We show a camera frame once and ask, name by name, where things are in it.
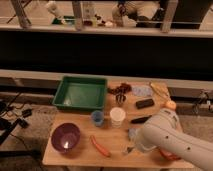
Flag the silver fork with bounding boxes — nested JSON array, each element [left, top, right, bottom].
[[122, 146, 134, 155]]

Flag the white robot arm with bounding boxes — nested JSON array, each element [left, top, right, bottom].
[[134, 108, 213, 171]]

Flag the purple bowl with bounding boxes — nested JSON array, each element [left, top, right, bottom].
[[51, 123, 80, 153]]

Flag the red-orange bowl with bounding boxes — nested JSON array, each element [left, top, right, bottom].
[[159, 149, 181, 161]]

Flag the small metal cup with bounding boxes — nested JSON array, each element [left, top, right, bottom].
[[116, 94, 126, 105]]

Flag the white plastic cup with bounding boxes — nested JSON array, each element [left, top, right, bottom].
[[110, 107, 126, 127]]

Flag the green plastic tray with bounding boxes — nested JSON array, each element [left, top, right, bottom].
[[52, 76, 107, 111]]

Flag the blue plastic cup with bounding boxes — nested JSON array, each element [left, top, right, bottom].
[[91, 110, 104, 126]]

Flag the light blue cloth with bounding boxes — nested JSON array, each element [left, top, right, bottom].
[[132, 85, 153, 97]]

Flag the black rectangular block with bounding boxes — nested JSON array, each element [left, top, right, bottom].
[[136, 99, 154, 109]]

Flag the blue sponge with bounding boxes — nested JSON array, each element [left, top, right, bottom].
[[128, 128, 137, 141]]

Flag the wooden spoon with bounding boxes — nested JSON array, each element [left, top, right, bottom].
[[150, 83, 170, 100]]

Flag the orange carrot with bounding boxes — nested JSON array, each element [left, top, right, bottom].
[[90, 135, 111, 157]]

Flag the orange fruit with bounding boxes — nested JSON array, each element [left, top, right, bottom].
[[165, 100, 177, 110]]

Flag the black-handled knife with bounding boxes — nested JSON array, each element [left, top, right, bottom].
[[130, 116, 151, 124]]

